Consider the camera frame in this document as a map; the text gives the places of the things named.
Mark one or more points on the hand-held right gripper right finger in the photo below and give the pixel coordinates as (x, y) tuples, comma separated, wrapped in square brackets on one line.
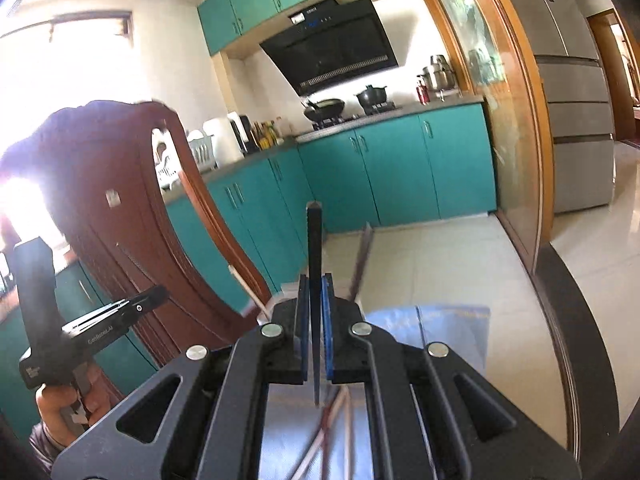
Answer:
[(415, 395)]

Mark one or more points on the white kitchen appliance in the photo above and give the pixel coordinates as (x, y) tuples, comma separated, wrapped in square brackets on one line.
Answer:
[(222, 140)]

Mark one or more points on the row of condiment bottles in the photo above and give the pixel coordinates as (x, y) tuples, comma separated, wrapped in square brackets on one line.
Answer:
[(267, 135)]

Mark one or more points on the light wooden chopstick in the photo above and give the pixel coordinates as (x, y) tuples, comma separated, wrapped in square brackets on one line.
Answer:
[(247, 292)]

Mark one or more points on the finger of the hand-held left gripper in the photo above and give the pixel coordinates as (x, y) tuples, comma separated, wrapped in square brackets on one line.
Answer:
[(145, 302)]

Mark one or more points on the black lidded pot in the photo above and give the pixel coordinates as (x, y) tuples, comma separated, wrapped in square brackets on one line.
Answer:
[(372, 97)]

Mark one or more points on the grey kitchen countertop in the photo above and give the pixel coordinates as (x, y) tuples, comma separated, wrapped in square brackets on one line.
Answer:
[(350, 125)]

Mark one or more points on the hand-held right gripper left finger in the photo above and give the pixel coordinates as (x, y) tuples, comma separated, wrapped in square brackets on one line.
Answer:
[(225, 395)]

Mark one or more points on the white tag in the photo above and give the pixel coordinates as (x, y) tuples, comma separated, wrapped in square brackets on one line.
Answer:
[(112, 198)]

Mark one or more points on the person's left forearm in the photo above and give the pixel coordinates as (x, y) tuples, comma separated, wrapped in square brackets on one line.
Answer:
[(40, 450)]

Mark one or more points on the white dish rack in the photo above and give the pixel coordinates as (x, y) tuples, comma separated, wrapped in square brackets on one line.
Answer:
[(195, 157)]

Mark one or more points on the person's left hand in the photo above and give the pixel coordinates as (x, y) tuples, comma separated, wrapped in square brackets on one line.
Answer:
[(55, 410)]

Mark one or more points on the black chopstick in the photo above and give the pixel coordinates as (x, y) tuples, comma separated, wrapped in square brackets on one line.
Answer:
[(314, 240)]

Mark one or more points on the wooden framed glass door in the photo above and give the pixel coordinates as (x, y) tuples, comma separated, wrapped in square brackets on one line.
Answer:
[(505, 135)]

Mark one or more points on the gas stove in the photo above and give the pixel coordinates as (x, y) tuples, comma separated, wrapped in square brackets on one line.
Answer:
[(357, 114)]

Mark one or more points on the black wok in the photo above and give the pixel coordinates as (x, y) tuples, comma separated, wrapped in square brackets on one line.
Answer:
[(327, 109)]

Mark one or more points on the red canister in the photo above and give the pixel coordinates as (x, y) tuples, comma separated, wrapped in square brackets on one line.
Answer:
[(423, 96)]

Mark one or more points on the steel stock pot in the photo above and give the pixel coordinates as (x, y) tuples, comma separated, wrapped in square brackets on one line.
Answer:
[(439, 75)]

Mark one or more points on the teal base cabinets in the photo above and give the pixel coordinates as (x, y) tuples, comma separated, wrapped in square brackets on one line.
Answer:
[(400, 170)]

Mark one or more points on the chopsticks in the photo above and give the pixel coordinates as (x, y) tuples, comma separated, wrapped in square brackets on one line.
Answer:
[(325, 427)]

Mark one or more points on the dark red-brown chopstick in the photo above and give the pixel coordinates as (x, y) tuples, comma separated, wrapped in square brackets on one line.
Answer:
[(368, 255), (324, 452), (361, 265)]

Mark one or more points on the carved wooden chair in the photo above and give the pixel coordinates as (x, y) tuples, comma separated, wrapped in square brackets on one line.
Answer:
[(125, 240)]

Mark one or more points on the black range hood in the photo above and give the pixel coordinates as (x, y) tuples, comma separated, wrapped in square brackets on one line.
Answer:
[(330, 50)]

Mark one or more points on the grey refrigerator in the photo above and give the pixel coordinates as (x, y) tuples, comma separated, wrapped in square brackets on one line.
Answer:
[(570, 110)]

